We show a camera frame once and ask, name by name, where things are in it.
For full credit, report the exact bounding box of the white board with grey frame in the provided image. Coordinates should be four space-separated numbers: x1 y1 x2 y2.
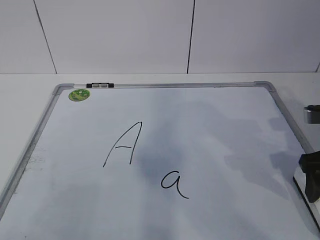
0 86 320 240

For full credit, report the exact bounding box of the round green sticker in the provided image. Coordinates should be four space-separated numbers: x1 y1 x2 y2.
68 89 91 102

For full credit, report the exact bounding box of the white whiteboard eraser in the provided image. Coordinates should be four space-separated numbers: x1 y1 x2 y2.
293 166 320 229

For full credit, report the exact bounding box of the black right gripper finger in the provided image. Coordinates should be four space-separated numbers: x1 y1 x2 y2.
298 151 320 203

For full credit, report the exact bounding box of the black hanging clip on frame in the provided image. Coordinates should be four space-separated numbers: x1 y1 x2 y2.
86 82 115 89

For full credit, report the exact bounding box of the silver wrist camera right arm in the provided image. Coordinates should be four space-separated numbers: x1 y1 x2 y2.
303 104 320 124

